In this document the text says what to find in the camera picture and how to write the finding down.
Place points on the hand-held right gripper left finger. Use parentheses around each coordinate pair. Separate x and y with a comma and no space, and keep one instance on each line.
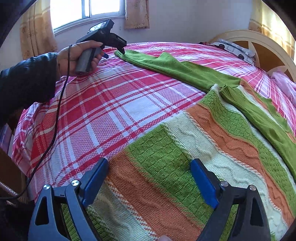
(92,187)

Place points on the grey patterned pillow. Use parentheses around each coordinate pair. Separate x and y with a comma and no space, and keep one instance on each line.
(233,48)

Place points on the long yellow floral curtain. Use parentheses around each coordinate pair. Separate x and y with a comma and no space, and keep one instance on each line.
(34,30)

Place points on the short yellow floral curtain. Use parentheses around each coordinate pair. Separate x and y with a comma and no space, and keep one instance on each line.
(137,14)

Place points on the brown wooden furniture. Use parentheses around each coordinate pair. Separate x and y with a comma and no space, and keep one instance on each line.
(9,171)

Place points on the person's left forearm black sleeve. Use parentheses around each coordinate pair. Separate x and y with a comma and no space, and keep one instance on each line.
(27,81)

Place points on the person's left hand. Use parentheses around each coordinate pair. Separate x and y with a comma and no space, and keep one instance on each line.
(69,58)

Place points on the window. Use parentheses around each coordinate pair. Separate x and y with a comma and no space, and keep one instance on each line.
(69,11)

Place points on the red white plaid blanket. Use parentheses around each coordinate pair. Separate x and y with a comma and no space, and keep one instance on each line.
(104,104)

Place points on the cream wooden headboard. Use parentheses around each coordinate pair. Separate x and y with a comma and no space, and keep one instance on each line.
(266,41)

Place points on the yellow curtain behind headboard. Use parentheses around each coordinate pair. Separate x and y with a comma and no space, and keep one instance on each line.
(270,20)

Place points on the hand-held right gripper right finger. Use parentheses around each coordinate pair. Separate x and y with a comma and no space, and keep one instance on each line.
(204,183)

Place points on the pink crumpled cloth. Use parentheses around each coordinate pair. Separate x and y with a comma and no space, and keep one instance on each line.
(284,81)

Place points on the green orange striped knit sweater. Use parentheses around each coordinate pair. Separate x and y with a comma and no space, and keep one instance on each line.
(161,162)

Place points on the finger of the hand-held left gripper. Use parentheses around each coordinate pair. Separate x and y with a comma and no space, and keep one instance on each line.
(121,50)

